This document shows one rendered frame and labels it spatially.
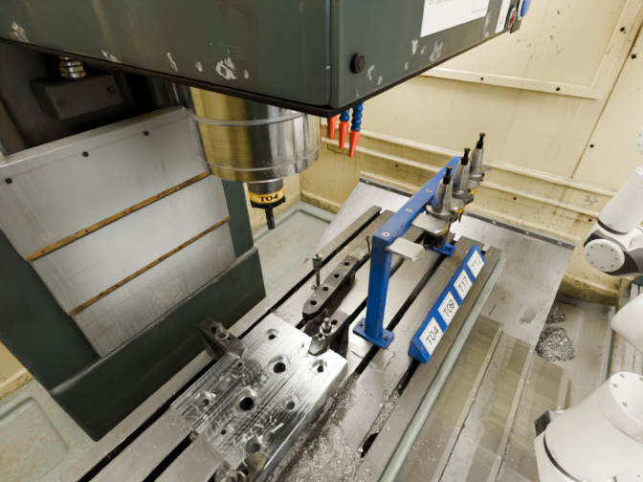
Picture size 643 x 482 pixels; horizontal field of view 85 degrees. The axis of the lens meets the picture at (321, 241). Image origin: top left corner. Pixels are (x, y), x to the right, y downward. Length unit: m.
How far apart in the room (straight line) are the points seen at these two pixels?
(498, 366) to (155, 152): 1.08
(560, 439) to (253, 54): 0.52
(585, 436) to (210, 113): 0.53
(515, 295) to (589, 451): 0.92
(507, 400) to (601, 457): 0.63
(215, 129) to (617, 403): 0.49
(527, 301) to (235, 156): 1.18
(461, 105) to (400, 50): 1.13
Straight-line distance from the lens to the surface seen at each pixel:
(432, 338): 0.95
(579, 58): 1.32
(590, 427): 0.52
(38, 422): 1.49
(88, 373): 1.12
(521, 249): 1.50
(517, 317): 1.38
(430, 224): 0.81
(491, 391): 1.15
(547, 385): 1.27
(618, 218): 1.01
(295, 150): 0.41
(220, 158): 0.42
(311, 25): 0.22
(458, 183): 0.92
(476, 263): 1.18
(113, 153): 0.86
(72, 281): 0.93
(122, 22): 0.38
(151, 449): 0.90
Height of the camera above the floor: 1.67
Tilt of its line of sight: 38 degrees down
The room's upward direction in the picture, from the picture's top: 2 degrees counter-clockwise
